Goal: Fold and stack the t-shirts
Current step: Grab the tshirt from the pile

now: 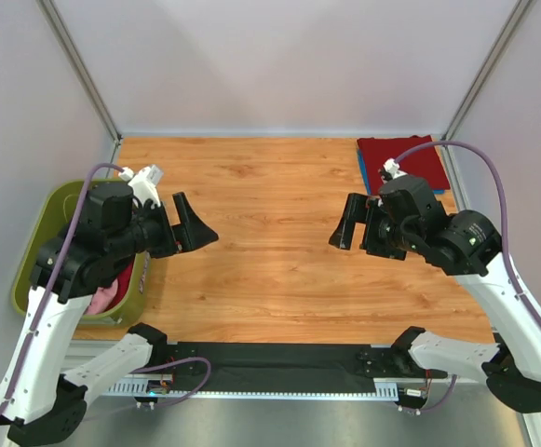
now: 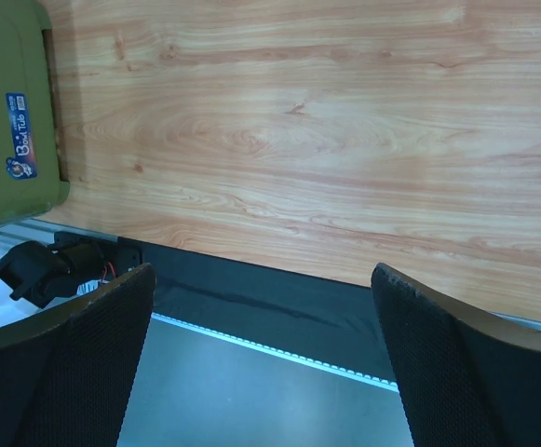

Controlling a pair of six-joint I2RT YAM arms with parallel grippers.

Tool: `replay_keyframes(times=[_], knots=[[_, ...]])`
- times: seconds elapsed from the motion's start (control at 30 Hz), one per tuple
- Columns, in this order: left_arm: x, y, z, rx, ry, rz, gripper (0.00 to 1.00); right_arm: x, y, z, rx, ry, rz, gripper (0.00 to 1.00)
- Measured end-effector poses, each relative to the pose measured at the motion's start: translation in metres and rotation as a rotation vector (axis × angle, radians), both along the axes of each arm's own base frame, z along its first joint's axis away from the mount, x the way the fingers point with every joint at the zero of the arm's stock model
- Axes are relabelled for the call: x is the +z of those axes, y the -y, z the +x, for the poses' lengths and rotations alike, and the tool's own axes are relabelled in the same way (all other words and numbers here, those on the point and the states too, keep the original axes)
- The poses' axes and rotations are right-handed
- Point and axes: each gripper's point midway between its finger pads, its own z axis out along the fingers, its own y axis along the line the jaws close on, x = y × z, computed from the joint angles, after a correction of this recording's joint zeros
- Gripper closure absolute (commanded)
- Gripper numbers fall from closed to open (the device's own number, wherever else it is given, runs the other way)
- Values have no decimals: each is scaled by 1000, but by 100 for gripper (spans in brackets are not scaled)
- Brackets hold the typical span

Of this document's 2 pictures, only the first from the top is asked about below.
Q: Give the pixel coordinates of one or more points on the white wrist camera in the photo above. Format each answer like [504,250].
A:
[144,183]
[391,170]

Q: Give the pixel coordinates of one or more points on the olive green plastic bin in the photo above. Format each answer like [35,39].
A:
[55,214]

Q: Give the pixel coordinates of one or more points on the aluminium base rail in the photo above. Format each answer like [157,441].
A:
[195,371]

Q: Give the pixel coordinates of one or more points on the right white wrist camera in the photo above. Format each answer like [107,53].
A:
[391,170]

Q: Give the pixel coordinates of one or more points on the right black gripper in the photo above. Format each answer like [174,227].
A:
[373,233]

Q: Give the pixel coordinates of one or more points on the pink shirt in bin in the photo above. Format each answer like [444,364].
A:
[100,300]

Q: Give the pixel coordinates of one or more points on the folded dark red shirt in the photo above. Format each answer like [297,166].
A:
[426,163]

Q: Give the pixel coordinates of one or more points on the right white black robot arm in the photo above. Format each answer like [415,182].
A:
[405,218]

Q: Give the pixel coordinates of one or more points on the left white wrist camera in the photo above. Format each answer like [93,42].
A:
[144,183]

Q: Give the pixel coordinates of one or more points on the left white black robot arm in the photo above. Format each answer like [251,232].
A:
[39,403]

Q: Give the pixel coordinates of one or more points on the right aluminium corner post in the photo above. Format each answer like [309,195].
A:
[512,24]

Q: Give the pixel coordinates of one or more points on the aluminium corner post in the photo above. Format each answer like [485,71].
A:
[62,34]
[512,24]

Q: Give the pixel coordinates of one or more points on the folded blue shirt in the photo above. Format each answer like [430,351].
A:
[365,178]

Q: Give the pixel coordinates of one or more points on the magenta shirt in bin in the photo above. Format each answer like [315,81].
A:
[122,281]

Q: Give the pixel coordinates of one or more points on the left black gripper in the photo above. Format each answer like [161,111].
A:
[169,237]

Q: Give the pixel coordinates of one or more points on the left aluminium corner post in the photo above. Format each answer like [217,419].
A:
[62,34]

